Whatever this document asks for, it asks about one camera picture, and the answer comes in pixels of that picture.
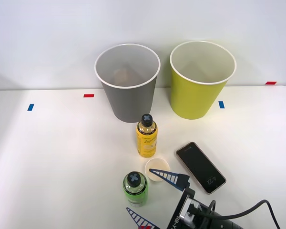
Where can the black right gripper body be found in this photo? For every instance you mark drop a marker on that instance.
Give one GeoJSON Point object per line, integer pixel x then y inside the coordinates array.
{"type": "Point", "coordinates": [178, 214]}

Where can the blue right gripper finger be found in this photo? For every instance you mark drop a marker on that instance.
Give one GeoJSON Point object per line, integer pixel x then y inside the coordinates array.
{"type": "Point", "coordinates": [178, 179]}
{"type": "Point", "coordinates": [139, 220]}

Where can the green label plastic bottle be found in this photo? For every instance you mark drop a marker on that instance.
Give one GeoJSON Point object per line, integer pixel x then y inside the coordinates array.
{"type": "Point", "coordinates": [135, 194]}

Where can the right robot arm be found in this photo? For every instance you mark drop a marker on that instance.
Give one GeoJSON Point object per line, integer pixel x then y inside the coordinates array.
{"type": "Point", "coordinates": [219, 221]}

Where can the black smartphone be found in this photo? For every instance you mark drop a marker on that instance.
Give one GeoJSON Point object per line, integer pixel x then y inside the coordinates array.
{"type": "Point", "coordinates": [200, 167]}

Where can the small white paper cup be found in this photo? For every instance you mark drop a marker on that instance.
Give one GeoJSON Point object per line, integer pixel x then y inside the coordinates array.
{"type": "Point", "coordinates": [155, 165]}

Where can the yellow label plastic bottle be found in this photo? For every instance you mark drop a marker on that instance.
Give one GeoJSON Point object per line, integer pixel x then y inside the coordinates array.
{"type": "Point", "coordinates": [147, 143]}

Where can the yellow-green plastic waste bin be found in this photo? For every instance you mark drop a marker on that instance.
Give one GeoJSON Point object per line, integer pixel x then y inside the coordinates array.
{"type": "Point", "coordinates": [193, 100]}

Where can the grey plastic waste bin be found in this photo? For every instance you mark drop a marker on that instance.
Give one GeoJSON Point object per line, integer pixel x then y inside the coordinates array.
{"type": "Point", "coordinates": [129, 105]}

